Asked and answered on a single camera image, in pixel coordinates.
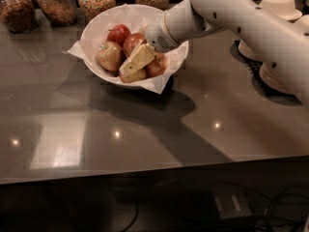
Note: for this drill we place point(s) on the yellow front apple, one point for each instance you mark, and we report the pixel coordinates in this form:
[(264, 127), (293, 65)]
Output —
[(133, 77)]

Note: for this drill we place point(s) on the rear stack paper bowls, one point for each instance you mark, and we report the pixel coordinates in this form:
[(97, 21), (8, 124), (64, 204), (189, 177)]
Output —
[(285, 9)]

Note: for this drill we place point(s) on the black power box under table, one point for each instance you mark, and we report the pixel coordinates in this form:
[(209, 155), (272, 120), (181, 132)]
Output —
[(219, 205)]

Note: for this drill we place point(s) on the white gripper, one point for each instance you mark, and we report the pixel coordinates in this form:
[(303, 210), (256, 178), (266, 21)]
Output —
[(156, 37)]

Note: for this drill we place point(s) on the red-yellow right apple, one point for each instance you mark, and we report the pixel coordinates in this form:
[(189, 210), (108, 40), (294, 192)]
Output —
[(157, 66)]

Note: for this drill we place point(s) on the black rubber mat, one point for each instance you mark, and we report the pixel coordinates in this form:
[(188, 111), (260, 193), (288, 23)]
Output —
[(262, 88)]

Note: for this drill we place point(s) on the yellow-red left apple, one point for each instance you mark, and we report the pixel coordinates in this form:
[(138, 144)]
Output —
[(110, 56)]

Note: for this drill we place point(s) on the red top centre apple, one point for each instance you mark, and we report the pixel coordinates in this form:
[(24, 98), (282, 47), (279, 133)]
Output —
[(132, 41)]

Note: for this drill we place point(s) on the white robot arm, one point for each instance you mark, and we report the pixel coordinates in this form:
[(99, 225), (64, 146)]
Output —
[(283, 46)]

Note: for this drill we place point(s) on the white paper liner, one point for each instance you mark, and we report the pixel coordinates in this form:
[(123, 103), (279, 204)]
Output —
[(174, 62)]

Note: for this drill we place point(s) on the dark red back apple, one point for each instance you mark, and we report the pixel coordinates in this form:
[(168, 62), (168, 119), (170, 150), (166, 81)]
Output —
[(118, 34)]

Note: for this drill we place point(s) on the white bowl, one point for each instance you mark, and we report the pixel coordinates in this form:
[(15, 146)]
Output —
[(96, 36)]

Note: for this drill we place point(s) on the far left cereal jar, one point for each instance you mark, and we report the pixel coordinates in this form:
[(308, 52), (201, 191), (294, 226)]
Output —
[(18, 16)]

